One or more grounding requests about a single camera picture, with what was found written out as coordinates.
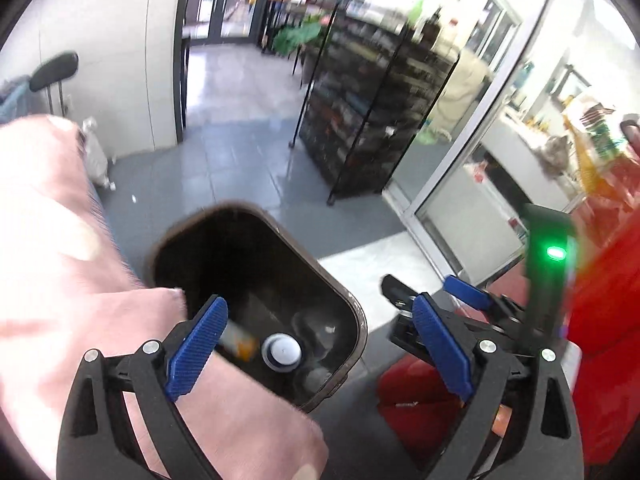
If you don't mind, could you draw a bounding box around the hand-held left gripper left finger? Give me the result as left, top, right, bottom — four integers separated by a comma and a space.
56, 296, 230, 480

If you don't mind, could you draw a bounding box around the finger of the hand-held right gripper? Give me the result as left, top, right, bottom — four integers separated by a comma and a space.
381, 274, 426, 361
442, 275, 531, 332

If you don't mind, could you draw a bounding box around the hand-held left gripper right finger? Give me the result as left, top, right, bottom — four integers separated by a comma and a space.
411, 294, 586, 480

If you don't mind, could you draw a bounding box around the orange foam net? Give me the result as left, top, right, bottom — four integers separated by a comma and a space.
217, 322, 261, 362

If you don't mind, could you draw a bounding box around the white plastic bottle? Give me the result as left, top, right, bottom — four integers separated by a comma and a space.
260, 332, 304, 374

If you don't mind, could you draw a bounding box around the brown trash bin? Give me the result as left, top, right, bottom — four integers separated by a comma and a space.
147, 201, 368, 413

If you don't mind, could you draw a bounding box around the red cloth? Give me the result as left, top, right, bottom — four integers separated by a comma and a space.
377, 150, 640, 467

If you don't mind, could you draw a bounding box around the grey fluffy object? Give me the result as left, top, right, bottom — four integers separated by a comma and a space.
537, 136, 574, 181

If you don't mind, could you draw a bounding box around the aluminium glass door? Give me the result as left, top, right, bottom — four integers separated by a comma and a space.
382, 0, 591, 286

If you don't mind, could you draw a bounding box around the green plastic bag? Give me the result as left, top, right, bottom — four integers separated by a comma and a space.
414, 125, 442, 147

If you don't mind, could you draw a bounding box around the pink blanket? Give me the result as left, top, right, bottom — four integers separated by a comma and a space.
0, 114, 328, 480

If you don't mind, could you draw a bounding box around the beige garment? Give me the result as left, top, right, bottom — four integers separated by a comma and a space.
434, 49, 495, 137

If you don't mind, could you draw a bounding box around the white plastic bag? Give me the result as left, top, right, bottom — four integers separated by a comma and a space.
77, 117, 119, 192

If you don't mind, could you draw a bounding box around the green potted plant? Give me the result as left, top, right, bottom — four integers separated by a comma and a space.
272, 15, 326, 59

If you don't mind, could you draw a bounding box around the black chair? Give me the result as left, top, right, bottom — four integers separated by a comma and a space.
27, 51, 81, 117

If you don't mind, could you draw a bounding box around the dark framed entrance door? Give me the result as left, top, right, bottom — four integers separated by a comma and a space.
187, 0, 282, 47

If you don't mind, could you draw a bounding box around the black wire rack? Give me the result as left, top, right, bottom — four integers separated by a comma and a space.
287, 7, 461, 206

